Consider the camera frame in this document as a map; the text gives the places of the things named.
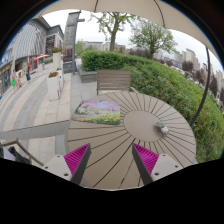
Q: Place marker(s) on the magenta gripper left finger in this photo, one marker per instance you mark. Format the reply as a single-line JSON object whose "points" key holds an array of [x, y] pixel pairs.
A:
{"points": [[70, 167]]}

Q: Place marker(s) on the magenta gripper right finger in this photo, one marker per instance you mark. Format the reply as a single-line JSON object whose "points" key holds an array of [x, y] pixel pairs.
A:
{"points": [[152, 166]]}

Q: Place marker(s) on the grey patterned computer mouse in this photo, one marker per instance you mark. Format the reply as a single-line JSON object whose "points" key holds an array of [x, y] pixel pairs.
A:
{"points": [[162, 128]]}

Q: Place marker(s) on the floral mouse pad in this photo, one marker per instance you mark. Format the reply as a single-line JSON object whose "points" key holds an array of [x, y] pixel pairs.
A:
{"points": [[98, 112]]}

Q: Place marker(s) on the round slatted wooden table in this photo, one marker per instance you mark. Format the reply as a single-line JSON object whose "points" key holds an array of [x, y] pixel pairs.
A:
{"points": [[111, 164]]}

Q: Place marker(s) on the wooden chair at left edge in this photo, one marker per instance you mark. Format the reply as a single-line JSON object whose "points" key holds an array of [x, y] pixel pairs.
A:
{"points": [[8, 151]]}

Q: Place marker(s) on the green trimmed hedge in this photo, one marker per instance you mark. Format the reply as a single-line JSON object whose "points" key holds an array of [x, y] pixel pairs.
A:
{"points": [[152, 78]]}

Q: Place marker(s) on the white planter box near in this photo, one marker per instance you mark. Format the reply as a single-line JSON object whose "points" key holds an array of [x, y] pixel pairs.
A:
{"points": [[53, 86]]}

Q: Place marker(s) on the white planter box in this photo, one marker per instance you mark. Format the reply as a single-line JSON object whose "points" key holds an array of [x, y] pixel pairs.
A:
{"points": [[53, 86], [56, 52]]}

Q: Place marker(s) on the white planter box far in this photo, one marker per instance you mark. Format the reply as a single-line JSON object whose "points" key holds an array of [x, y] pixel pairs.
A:
{"points": [[56, 52]]}

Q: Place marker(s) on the tall grey sign pillar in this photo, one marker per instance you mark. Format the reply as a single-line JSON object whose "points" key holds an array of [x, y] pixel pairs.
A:
{"points": [[69, 64]]}

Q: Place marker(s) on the grey shopping building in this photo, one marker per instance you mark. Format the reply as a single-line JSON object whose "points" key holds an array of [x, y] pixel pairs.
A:
{"points": [[34, 39]]}

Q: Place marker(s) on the large tree right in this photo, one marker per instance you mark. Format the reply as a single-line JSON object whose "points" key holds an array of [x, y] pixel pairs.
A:
{"points": [[148, 35]]}

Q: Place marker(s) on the large tree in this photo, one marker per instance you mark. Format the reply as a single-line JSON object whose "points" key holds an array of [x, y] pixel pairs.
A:
{"points": [[148, 35], [110, 23]]}

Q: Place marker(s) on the large tree left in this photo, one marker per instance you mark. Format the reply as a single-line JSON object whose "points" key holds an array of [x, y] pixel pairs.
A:
{"points": [[110, 23]]}

